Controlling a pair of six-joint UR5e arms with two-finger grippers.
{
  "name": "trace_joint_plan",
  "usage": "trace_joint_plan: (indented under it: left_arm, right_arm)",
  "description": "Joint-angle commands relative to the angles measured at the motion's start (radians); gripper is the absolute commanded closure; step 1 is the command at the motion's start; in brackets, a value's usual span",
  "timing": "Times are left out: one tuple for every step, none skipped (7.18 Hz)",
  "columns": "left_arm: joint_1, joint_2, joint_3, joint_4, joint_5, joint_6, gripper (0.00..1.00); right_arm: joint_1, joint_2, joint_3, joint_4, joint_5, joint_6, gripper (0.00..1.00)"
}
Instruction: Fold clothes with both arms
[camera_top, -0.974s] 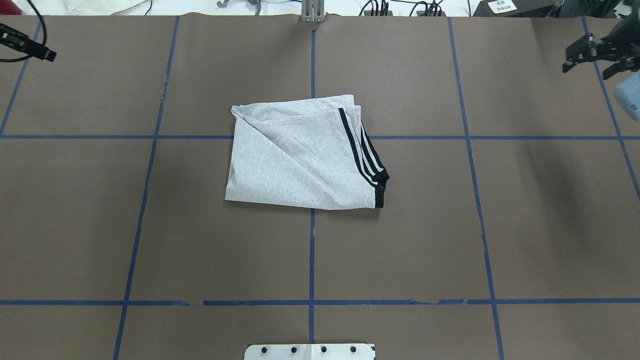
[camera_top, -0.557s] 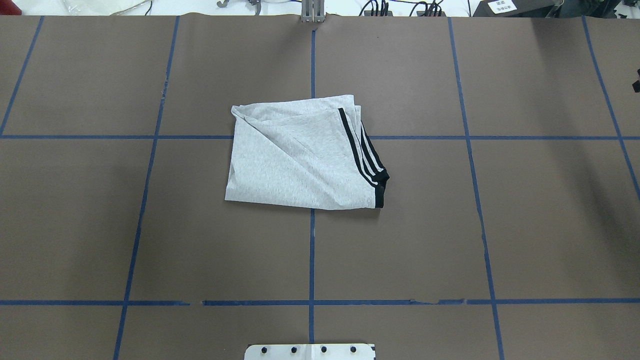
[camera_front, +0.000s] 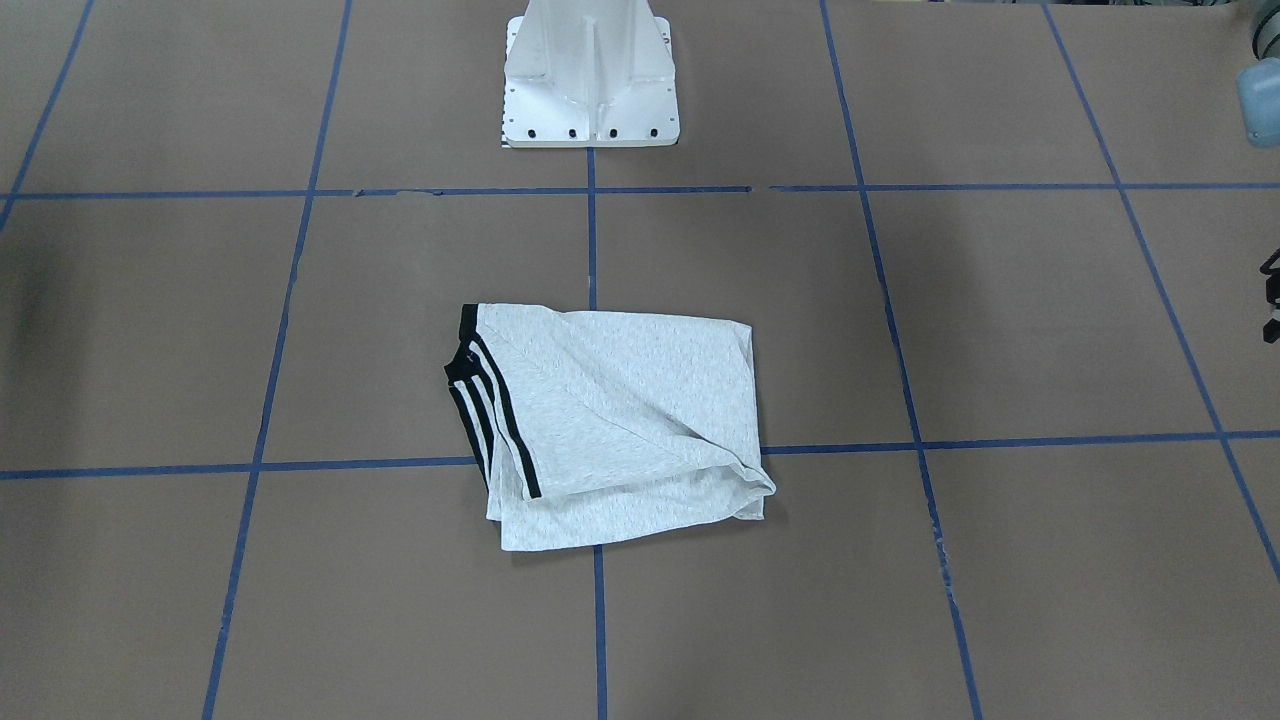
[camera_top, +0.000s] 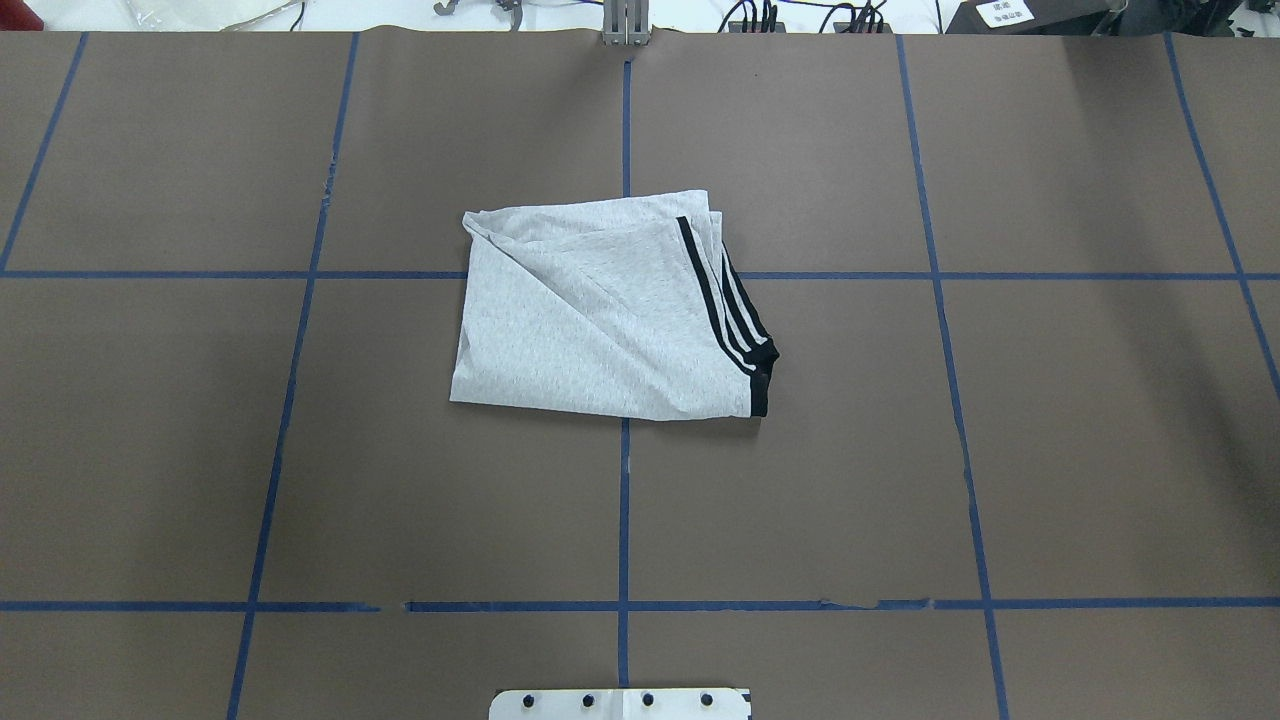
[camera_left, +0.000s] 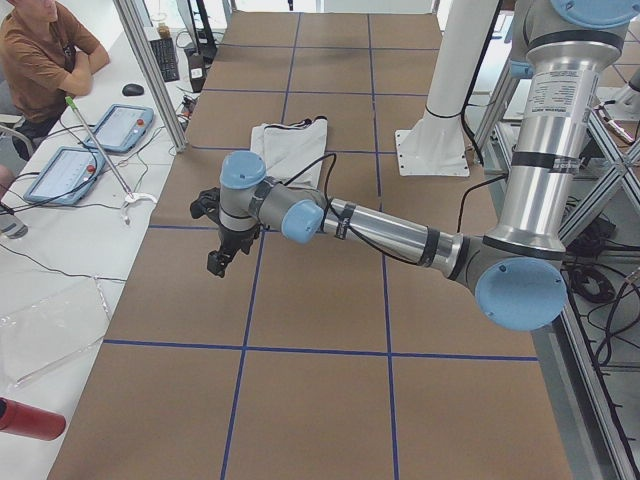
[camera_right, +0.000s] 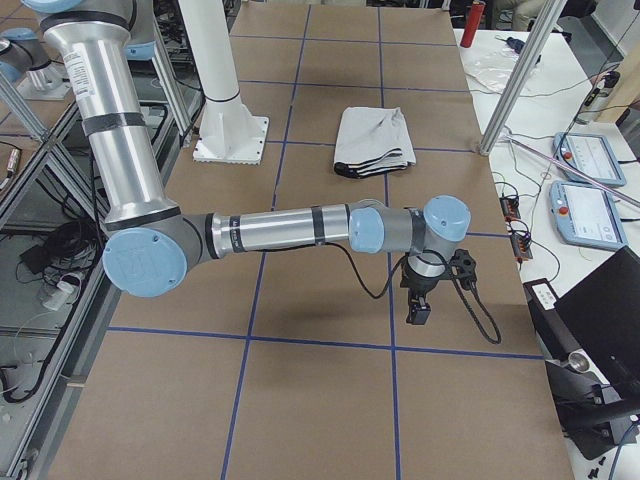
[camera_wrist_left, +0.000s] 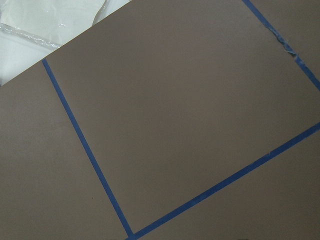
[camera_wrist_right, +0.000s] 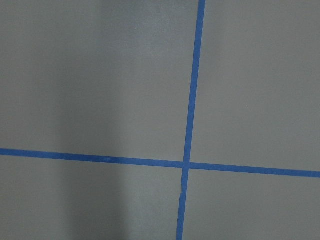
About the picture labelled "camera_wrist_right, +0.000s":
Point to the blue tape line lengthwise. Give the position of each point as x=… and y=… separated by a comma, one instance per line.
x=190, y=118

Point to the blue tape line crosswise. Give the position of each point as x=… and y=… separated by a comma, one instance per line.
x=158, y=163

